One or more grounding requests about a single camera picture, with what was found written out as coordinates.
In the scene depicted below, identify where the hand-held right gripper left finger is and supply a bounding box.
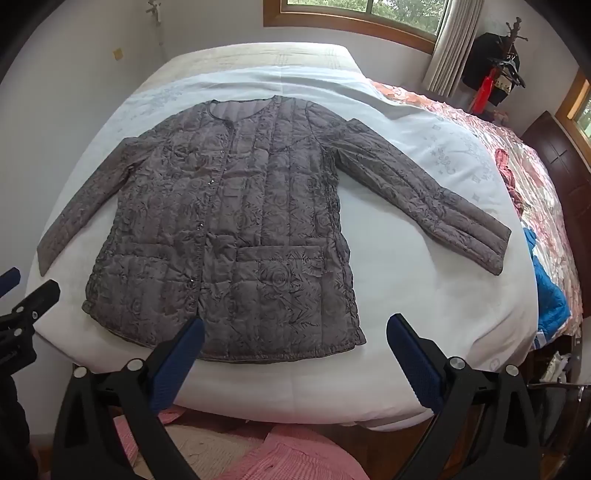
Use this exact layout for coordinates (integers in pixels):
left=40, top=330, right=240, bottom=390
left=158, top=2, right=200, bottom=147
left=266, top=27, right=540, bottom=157
left=53, top=318, right=206, bottom=480

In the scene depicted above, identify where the pink floral quilt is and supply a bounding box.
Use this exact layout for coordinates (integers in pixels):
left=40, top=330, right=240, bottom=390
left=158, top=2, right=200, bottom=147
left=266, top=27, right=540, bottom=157
left=369, top=78, right=583, bottom=337

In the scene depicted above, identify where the beige curtain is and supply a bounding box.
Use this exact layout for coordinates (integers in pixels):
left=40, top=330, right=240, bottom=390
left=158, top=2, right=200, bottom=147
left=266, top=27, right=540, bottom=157
left=422, top=0, right=483, bottom=97

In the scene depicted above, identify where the red bag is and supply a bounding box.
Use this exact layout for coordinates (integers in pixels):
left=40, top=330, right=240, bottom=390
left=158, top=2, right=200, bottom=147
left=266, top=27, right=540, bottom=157
left=471, top=76, right=495, bottom=114

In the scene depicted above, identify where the white packet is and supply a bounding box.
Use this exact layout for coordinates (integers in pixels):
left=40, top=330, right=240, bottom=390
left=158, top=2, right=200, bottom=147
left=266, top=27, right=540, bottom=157
left=542, top=352, right=570, bottom=381

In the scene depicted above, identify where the small wooden framed window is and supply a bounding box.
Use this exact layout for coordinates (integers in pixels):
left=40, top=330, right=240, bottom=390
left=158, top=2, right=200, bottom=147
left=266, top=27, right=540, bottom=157
left=554, top=69, right=591, bottom=162

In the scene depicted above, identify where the white embroidered bed sheet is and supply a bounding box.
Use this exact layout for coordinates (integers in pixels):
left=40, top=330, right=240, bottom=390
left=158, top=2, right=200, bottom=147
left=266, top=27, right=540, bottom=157
left=25, top=65, right=539, bottom=432

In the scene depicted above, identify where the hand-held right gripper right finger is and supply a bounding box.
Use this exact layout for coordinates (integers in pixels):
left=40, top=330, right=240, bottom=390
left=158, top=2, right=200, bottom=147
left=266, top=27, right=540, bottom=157
left=387, top=313, right=541, bottom=480

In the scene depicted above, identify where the beige bedspread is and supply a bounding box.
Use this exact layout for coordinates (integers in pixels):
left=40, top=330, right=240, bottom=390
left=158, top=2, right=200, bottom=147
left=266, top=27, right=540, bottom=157
left=139, top=42, right=370, bottom=83

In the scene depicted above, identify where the brown quilted comforter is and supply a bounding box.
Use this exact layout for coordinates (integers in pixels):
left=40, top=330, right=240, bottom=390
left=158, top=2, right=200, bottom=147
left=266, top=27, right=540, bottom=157
left=37, top=95, right=512, bottom=363

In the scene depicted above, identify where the beige woven cushion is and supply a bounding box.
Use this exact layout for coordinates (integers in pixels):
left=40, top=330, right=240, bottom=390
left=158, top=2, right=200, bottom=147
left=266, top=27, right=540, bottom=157
left=161, top=425, right=273, bottom=476

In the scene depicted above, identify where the blue cloth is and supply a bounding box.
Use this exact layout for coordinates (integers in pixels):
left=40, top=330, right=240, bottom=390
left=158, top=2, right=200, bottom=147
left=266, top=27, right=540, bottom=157
left=524, top=228, right=568, bottom=352

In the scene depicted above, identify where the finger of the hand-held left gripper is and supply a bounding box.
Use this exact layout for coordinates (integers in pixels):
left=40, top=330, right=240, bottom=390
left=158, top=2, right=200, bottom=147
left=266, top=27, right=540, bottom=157
left=0, top=267, right=21, bottom=296
left=0, top=279, right=61, bottom=329

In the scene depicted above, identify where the pink checked cloth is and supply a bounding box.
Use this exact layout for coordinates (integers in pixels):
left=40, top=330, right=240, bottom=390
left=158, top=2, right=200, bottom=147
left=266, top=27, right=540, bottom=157
left=113, top=408, right=370, bottom=480

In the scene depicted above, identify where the red crumpled garment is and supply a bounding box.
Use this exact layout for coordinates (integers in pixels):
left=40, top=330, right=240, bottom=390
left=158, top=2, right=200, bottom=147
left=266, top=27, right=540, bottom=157
left=495, top=148, right=525, bottom=217

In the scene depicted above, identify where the dark wooden door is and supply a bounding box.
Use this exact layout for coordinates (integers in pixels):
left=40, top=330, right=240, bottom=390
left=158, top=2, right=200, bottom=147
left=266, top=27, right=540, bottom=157
left=522, top=111, right=591, bottom=319

